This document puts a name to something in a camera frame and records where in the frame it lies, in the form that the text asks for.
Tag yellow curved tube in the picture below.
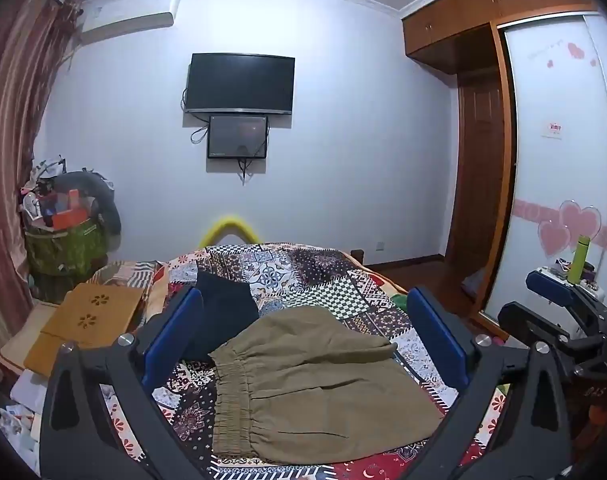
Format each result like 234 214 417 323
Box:
198 215 260 249

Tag dark navy pants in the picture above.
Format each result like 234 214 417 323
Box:
181 271 260 363

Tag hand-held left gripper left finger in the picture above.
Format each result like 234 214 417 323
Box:
40 286 219 480

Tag white air conditioner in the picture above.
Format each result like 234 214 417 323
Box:
78 0 180 45

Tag pile of white papers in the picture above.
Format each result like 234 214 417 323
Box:
0 370 49 463

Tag wooden lap table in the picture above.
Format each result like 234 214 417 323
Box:
41 282 147 347

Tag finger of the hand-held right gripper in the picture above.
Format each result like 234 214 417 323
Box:
526 270 607 318

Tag khaki pants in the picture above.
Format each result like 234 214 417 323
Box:
208 306 444 466

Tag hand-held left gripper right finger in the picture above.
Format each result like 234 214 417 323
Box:
406 286 584 480

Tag green storage basket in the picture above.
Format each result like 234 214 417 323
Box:
24 215 109 291

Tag small black wall monitor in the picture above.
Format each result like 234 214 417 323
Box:
207 115 269 161

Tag brown wooden door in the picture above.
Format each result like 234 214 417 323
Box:
446 67 514 306

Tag black wall television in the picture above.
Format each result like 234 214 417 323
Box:
184 52 296 115

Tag grey neck pillow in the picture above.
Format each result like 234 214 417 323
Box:
54 172 123 236

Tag red striped curtain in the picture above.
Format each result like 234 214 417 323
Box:
0 0 82 376

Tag cardboard sheet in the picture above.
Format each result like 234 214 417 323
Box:
0 305 64 377

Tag patchwork printed blanket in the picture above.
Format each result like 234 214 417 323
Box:
98 244 514 480

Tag green bottle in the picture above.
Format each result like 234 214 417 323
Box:
571 235 591 282

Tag wooden overhead cabinet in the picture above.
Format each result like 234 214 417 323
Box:
402 0 604 76

